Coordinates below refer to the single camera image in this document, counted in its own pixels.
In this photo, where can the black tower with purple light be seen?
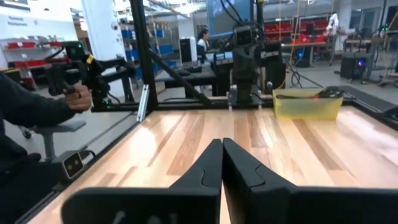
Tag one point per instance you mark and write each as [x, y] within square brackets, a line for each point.
[353, 65]

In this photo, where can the wooden workbench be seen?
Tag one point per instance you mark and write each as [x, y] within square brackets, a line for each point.
[367, 41]

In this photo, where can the person's hand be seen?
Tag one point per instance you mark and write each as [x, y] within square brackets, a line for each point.
[79, 98]

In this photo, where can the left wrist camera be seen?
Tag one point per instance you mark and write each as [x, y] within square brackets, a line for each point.
[245, 35]

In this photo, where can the shelf with red bins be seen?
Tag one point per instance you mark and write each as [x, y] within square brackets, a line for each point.
[21, 45]

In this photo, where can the white pillar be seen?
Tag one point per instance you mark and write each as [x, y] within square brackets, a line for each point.
[99, 31]

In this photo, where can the shelf with blue bins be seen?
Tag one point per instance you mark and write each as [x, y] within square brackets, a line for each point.
[166, 49]

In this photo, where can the black keyboard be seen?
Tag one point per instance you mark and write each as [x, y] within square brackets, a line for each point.
[191, 66]

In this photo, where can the silver aluminium bracket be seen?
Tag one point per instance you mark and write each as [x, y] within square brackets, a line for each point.
[143, 102]

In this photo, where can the grey office desk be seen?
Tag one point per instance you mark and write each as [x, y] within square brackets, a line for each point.
[199, 77]

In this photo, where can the black metal table frame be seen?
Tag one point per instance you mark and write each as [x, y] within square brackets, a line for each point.
[143, 46]

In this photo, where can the black computer case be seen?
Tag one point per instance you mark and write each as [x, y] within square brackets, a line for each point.
[275, 68]

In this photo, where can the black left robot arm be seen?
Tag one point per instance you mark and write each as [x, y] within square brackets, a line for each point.
[245, 90]

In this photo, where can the grey depth camera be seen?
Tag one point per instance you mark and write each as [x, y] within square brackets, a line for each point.
[73, 165]

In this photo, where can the monitor with blue screen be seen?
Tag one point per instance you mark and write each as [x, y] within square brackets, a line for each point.
[217, 18]

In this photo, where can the black computer tower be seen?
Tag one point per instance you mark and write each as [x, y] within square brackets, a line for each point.
[187, 49]

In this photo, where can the yellow translucent plastic bin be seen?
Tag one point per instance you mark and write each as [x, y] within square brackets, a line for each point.
[306, 109]

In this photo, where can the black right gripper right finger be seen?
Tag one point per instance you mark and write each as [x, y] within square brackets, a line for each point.
[280, 205]

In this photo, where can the grey stool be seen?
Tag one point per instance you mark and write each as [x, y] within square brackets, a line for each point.
[62, 127]

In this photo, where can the seated person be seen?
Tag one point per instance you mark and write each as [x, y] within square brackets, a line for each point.
[203, 42]

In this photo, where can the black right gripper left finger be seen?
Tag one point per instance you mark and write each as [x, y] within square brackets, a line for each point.
[174, 202]

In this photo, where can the long rack with red bins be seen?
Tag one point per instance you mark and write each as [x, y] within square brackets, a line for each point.
[280, 28]

